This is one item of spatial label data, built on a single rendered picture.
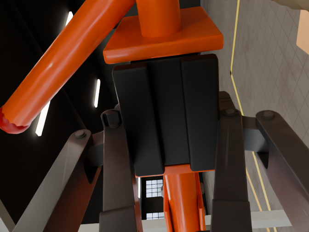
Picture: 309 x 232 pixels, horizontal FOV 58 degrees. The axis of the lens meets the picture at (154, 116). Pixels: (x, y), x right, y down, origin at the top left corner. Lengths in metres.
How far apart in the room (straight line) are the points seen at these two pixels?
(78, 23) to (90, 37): 0.01
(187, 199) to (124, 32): 0.12
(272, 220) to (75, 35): 3.19
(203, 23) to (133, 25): 0.05
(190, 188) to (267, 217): 3.10
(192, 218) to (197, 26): 0.14
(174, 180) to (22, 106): 0.11
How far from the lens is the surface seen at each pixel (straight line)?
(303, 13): 0.41
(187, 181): 0.20
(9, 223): 3.67
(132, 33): 0.16
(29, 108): 0.21
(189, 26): 0.16
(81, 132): 0.16
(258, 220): 3.26
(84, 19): 0.17
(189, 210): 0.22
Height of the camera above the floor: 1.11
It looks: 5 degrees up
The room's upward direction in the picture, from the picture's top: 96 degrees counter-clockwise
